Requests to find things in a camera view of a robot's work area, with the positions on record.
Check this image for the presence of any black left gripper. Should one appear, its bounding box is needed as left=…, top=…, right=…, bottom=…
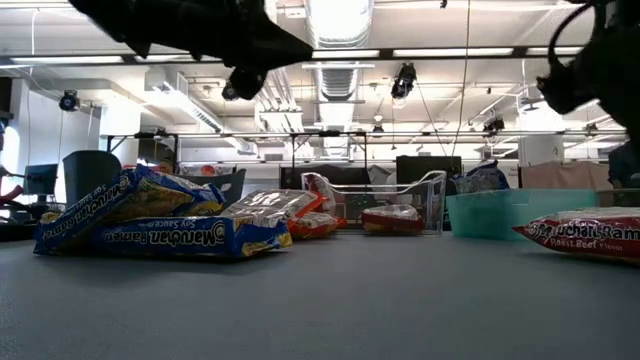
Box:
left=134, top=0, right=315, bottom=102

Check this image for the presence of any red Maruchan ramen pack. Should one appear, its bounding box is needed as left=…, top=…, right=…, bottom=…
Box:
left=301, top=172, right=334, bottom=214
left=360, top=203, right=426, bottom=235
left=512, top=207, right=640, bottom=264

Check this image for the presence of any dark grey plastic bin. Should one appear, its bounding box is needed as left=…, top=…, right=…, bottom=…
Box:
left=62, top=149, right=247, bottom=211

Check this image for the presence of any person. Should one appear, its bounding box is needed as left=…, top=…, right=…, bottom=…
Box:
left=607, top=142, right=640, bottom=190

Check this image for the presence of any beige partition cloth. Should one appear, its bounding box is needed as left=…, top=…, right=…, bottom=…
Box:
left=519, top=160, right=614, bottom=191

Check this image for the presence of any dark wide screen panel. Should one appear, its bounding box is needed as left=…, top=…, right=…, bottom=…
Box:
left=278, top=164, right=374, bottom=191

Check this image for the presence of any green translucent plastic bin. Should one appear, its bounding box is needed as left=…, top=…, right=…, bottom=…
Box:
left=445, top=188, right=599, bottom=242

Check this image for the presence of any black monitor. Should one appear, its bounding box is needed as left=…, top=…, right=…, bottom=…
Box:
left=395, top=155, right=464, bottom=185

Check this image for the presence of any clear plastic bin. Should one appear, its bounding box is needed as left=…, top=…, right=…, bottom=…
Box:
left=299, top=169, right=448, bottom=236

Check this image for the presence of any small grey monitor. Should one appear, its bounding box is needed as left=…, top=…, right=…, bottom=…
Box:
left=22, top=163, right=60, bottom=197

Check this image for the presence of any red machine part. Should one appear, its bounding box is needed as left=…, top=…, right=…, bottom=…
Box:
left=0, top=183, right=25, bottom=205

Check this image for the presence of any background black metal frame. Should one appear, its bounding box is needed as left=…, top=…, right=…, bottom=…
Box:
left=99, top=128, right=629, bottom=174

